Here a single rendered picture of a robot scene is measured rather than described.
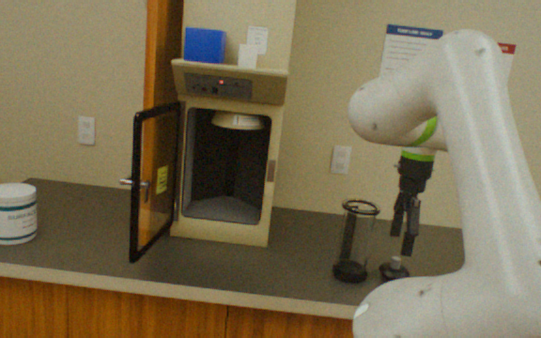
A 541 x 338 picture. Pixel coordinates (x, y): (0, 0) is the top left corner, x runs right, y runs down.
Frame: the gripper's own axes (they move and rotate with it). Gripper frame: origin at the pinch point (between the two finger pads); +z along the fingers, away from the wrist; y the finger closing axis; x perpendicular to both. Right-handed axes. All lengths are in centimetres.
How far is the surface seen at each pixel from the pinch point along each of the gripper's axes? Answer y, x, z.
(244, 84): -3, -51, -41
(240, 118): -13, -52, -29
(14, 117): -54, -148, -12
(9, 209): 9, -113, 0
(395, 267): 1.6, -0.4, 7.5
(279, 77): 0, -41, -44
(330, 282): 7.4, -20.0, 11.8
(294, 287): 13.1, -30.5, 11.7
